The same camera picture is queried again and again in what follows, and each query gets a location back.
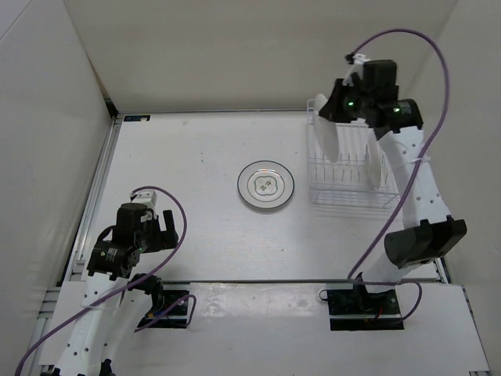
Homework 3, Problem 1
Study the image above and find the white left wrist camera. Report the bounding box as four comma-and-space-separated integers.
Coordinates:
130, 190, 157, 215

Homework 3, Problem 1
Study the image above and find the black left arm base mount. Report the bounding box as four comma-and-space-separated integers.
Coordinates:
135, 290, 197, 332

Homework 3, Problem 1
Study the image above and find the aluminium frame rail right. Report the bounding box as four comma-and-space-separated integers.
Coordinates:
434, 257, 492, 376

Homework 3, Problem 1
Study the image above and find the small blue label sticker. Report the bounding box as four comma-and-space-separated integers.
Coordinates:
123, 115, 150, 122

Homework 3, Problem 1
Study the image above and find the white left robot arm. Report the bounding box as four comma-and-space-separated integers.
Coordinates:
52, 202, 178, 375

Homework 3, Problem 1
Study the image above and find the white plate green red rim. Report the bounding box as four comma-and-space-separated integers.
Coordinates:
364, 142, 384, 190

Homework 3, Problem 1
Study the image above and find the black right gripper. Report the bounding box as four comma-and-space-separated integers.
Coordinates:
318, 80, 372, 125

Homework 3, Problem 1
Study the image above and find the aluminium frame rail left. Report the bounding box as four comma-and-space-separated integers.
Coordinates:
31, 98, 119, 343

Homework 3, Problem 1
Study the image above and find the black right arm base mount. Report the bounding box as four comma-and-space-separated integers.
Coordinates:
319, 287, 404, 331

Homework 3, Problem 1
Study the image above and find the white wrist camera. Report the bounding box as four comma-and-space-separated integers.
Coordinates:
342, 53, 371, 87
130, 190, 157, 215

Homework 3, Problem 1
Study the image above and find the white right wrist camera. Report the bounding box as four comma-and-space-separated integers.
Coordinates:
342, 53, 371, 87

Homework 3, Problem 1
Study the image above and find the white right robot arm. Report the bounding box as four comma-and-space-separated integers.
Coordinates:
313, 54, 467, 313

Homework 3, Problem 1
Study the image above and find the glass plate with green rim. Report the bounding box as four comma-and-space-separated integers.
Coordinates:
236, 160, 296, 212

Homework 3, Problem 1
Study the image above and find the white wire dish rack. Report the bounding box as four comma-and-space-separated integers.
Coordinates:
307, 98, 399, 211

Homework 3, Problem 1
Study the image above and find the white plate with floral centre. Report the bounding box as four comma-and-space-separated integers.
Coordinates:
313, 94, 340, 164

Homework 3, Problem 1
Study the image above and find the aluminium frame rail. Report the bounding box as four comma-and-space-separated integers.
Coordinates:
434, 257, 492, 376
31, 98, 119, 343

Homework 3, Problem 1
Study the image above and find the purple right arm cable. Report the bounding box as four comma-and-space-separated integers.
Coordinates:
319, 28, 450, 328

